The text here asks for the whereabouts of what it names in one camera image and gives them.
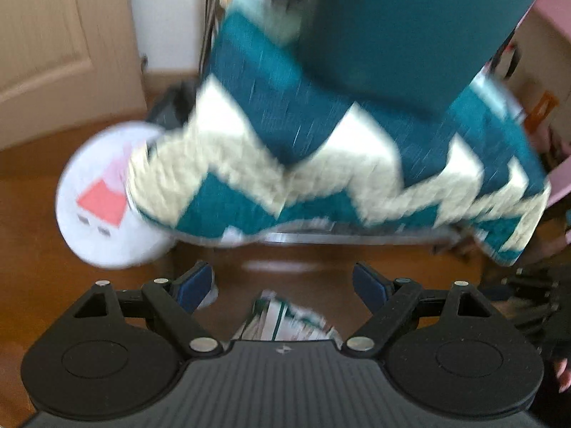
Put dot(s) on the teal cream zigzag quilt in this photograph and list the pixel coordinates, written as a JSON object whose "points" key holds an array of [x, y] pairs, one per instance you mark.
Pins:
{"points": [[285, 111]]}

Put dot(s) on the beige wooden door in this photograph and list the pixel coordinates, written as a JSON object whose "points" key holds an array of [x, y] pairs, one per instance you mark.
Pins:
{"points": [[58, 44]]}

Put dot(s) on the person's right hand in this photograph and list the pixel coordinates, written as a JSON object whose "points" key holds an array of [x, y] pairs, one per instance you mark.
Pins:
{"points": [[560, 347]]}

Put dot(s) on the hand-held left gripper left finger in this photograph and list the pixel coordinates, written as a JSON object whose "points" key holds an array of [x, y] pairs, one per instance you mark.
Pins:
{"points": [[194, 287]]}

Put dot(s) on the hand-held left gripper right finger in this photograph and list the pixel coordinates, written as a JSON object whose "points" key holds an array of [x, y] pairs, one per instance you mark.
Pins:
{"points": [[370, 287]]}

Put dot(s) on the dark object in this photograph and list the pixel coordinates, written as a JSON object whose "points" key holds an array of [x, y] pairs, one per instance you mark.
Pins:
{"points": [[171, 107]]}

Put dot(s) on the metal table frame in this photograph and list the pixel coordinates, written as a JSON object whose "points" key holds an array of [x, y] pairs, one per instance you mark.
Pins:
{"points": [[357, 237]]}

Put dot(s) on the teal white cloth piece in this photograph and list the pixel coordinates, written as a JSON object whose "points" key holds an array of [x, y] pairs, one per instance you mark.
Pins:
{"points": [[285, 321]]}

